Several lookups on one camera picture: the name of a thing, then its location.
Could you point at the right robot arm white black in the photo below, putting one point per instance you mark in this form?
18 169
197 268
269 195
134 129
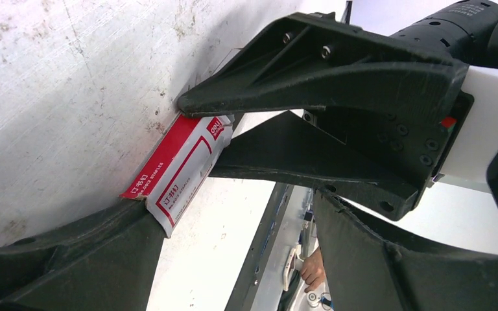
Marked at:
465 30

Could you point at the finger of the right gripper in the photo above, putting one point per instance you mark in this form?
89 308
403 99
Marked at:
287 149
306 62

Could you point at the person hand in background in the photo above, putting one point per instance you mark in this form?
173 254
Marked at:
313 271

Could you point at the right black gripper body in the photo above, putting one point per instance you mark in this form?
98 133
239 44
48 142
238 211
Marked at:
402 116

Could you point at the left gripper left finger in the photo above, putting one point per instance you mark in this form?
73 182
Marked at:
104 261

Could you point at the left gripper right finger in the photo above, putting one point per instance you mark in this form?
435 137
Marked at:
374 265

